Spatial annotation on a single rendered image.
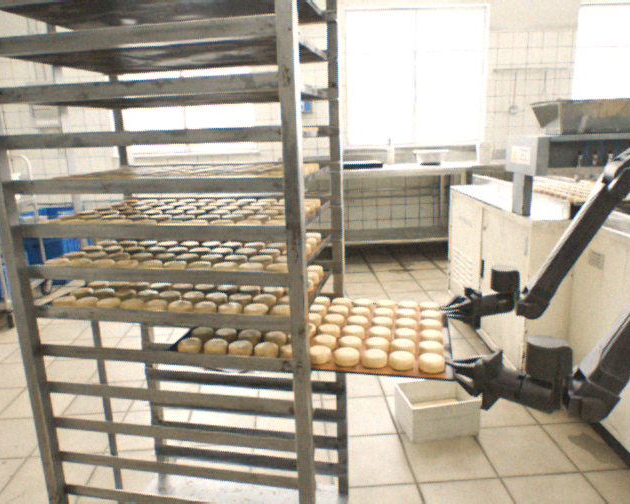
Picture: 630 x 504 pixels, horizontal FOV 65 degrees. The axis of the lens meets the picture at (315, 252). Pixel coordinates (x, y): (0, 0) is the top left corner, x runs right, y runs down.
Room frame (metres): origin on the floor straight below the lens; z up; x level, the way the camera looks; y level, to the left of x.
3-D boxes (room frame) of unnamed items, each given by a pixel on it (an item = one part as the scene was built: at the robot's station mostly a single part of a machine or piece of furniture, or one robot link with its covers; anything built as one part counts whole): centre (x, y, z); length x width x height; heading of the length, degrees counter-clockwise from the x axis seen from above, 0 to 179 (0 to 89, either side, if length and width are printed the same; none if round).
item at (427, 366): (0.90, -0.22, 0.78); 0.05 x 0.05 x 0.02
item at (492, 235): (2.66, -1.27, 0.42); 1.28 x 0.72 x 0.84; 0
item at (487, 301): (1.23, -0.43, 0.77); 0.07 x 0.07 x 0.10; 17
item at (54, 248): (4.45, 2.36, 0.30); 0.60 x 0.40 x 0.20; 3
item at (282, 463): (1.36, 0.24, 0.24); 0.64 x 0.03 x 0.03; 78
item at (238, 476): (0.98, 0.33, 0.51); 0.64 x 0.03 x 0.03; 78
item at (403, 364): (0.92, -0.17, 0.78); 0.05 x 0.05 x 0.02
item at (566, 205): (2.66, -1.06, 0.88); 1.28 x 0.01 x 0.07; 0
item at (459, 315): (1.20, -0.36, 0.78); 0.09 x 0.07 x 0.07; 107
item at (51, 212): (4.45, 2.36, 0.50); 0.60 x 0.40 x 0.20; 5
